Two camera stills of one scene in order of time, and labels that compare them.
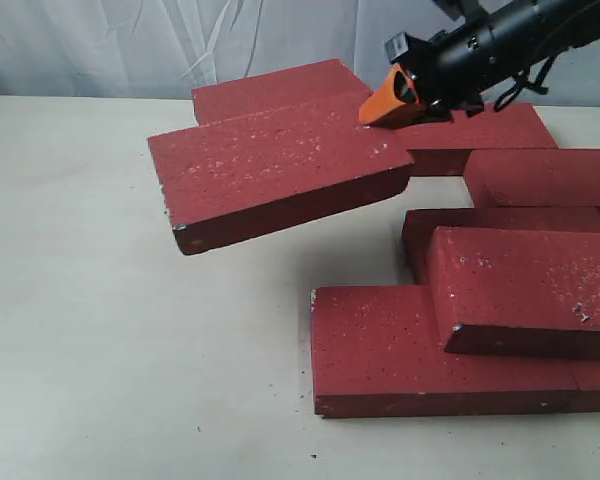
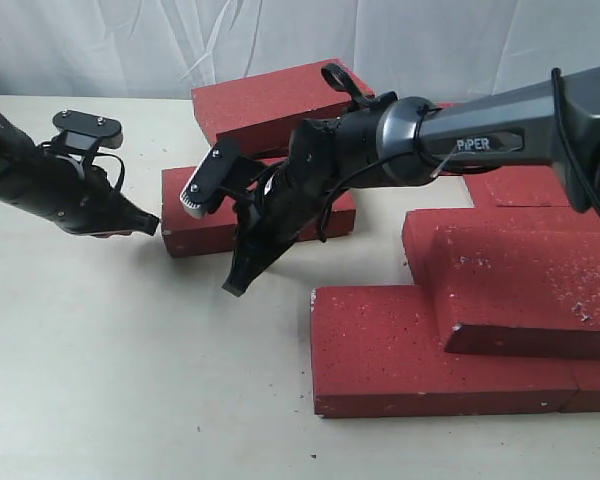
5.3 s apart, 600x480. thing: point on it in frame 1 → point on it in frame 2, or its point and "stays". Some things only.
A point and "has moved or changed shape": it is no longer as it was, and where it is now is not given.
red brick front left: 379,351 stays
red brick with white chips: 526,292 stays
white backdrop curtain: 169,47 stays
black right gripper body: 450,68 → 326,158
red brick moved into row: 238,183 has moved or changed shape
